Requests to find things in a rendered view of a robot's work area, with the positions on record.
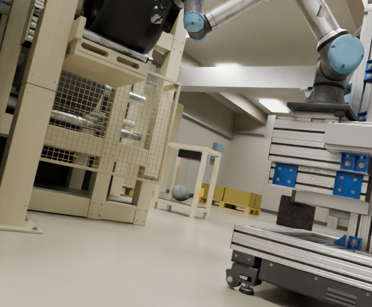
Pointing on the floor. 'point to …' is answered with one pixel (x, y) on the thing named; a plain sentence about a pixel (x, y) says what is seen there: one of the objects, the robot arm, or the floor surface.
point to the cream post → (32, 113)
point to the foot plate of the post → (11, 226)
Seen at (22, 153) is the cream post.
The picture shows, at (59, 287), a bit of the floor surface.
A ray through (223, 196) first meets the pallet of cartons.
